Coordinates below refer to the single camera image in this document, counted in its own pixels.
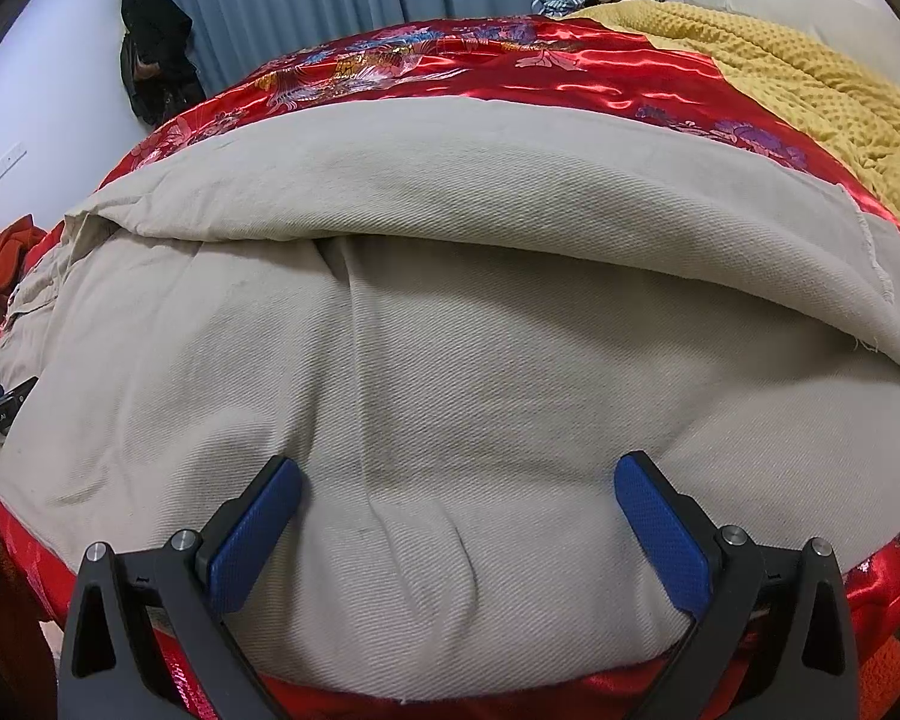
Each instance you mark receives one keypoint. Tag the white wall plate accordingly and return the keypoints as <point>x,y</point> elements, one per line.
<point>4,165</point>

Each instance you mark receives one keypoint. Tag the red floral satin bedspread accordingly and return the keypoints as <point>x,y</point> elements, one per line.
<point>495,60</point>

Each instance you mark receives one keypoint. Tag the orange bed sheet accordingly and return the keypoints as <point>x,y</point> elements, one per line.
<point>889,667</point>

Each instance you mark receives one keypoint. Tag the crumpled orange cloth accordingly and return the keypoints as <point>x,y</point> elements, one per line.
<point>0,255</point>

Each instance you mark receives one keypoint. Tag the beige pants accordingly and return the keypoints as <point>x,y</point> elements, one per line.
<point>450,315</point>

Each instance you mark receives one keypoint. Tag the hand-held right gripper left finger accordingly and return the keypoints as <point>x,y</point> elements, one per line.
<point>259,532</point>

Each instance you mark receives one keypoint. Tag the yellow knitted blanket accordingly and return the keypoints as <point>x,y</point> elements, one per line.
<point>795,75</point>

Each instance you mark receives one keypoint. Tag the black hanging garment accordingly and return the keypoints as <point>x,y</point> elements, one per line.
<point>154,22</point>

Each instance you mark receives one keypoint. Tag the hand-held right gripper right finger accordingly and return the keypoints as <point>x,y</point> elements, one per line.
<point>660,532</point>

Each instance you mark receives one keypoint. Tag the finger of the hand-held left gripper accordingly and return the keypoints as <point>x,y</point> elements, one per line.
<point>15,392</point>

